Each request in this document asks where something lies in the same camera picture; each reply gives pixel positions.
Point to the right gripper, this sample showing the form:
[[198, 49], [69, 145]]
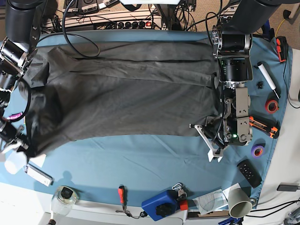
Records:
[[19, 143]]

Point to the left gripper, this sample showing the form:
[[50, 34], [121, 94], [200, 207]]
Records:
[[210, 131]]

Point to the dark grey T-shirt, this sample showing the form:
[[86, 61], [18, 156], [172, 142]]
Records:
[[130, 89]]

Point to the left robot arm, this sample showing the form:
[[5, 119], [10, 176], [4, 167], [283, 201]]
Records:
[[231, 40]]

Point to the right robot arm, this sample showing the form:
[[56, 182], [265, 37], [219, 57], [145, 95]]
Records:
[[22, 22]]

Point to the white paper sheet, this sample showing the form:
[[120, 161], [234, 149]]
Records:
[[17, 160]]

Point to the white rectangular device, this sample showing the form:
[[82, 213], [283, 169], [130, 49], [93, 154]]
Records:
[[38, 175]]

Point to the pink tube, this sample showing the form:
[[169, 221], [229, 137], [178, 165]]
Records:
[[15, 116]]

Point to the purple tape roll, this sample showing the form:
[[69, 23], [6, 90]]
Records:
[[257, 150]]

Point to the black remote control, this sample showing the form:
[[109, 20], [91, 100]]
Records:
[[250, 173]]

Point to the orange black utility knife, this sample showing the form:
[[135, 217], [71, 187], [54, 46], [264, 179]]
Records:
[[268, 128]]

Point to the clear glass jar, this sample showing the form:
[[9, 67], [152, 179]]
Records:
[[63, 201]]

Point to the red tape roll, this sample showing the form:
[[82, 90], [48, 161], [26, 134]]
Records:
[[271, 106]]

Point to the small black plastic clip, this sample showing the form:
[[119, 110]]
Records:
[[260, 85]]

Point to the silver carabiner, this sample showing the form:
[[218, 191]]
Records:
[[177, 187]]

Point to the printed paper sheet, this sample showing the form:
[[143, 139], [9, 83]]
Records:
[[213, 201]]

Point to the white marker pen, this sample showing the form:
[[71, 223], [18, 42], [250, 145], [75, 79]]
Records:
[[268, 78]]

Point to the grey paper cup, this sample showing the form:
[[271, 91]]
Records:
[[239, 203]]

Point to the small red cube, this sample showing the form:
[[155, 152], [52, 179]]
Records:
[[183, 205]]

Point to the black power adapter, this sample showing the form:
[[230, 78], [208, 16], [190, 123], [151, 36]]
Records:
[[288, 187]]

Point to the blue box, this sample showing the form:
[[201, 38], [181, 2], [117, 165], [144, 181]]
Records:
[[161, 205]]

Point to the blue table cloth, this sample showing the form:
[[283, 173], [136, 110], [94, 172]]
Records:
[[145, 164]]

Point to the orange black clamp tool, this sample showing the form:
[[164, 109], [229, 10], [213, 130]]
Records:
[[282, 48]]

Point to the blue black clamp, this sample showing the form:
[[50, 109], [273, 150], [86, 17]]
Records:
[[268, 33]]

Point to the black power strip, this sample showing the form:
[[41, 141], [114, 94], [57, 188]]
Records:
[[134, 25]]

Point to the red handled screwdriver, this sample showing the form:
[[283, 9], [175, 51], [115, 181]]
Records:
[[121, 192]]

